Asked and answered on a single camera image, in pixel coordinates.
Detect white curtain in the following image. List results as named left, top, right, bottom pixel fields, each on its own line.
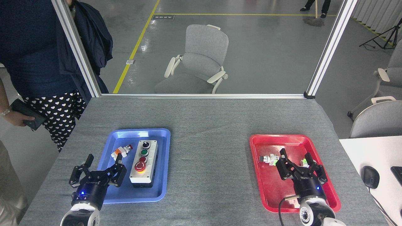
left=351, top=0, right=402, bottom=35

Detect red push button switch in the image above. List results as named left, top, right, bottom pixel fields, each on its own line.
left=111, top=144, right=133, bottom=161

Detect black push button switch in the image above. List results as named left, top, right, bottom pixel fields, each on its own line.
left=259, top=154, right=280, bottom=166

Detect silver aluminium post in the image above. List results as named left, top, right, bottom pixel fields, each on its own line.
left=51, top=0, right=101, bottom=98
left=304, top=0, right=358, bottom=99

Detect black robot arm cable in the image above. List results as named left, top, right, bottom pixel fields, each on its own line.
left=278, top=195, right=302, bottom=226

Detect black phone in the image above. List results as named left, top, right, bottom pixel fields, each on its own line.
left=10, top=99, right=47, bottom=131

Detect black keyboard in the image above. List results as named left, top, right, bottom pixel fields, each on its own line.
left=390, top=166, right=402, bottom=184

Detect red plastic tray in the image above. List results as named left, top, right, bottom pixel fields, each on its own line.
left=249, top=134, right=341, bottom=213

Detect black tripod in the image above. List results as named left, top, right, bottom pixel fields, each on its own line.
left=360, top=17, right=402, bottom=50

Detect grey floor mop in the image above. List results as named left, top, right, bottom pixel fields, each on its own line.
left=303, top=0, right=325, bottom=27

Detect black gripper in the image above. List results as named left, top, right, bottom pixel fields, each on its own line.
left=69, top=154, right=127, bottom=211
left=276, top=148, right=328, bottom=201

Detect blue plastic tray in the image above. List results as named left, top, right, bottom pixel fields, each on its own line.
left=96, top=128, right=171, bottom=204

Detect person's hand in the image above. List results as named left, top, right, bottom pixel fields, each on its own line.
left=8, top=108, right=36, bottom=127

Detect silver aluminium rail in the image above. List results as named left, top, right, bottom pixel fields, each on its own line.
left=100, top=93, right=307, bottom=99

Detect grey control box with buttons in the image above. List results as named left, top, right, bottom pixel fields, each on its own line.
left=129, top=140, right=159, bottom=188

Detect white desk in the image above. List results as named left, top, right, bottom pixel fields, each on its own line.
left=339, top=136, right=402, bottom=226

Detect black computer mouse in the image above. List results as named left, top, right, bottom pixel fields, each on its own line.
left=361, top=166, right=380, bottom=189

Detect grey office chair white arms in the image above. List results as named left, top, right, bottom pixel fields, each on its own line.
left=349, top=96, right=402, bottom=138
left=154, top=24, right=229, bottom=94
left=347, top=41, right=402, bottom=121

